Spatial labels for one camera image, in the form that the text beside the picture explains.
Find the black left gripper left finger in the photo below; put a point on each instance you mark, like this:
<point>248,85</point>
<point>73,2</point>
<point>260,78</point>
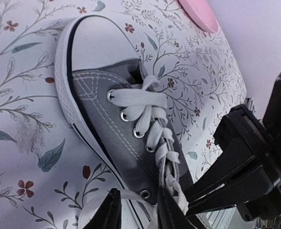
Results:
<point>108,214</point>

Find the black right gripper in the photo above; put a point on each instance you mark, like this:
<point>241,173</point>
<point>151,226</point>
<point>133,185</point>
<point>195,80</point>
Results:
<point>246,175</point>

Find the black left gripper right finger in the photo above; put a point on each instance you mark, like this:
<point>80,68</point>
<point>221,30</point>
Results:
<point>170,216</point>

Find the grey canvas sneaker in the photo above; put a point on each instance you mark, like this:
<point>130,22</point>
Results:
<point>94,43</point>

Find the white shoelace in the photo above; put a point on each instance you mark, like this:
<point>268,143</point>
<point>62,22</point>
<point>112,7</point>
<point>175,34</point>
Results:
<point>123,120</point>

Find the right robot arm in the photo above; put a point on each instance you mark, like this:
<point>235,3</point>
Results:
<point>271,122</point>

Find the floral table mat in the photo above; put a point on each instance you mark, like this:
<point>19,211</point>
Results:
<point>47,173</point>

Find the pink plate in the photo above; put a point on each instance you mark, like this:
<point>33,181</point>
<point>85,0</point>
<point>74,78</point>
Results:
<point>201,13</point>

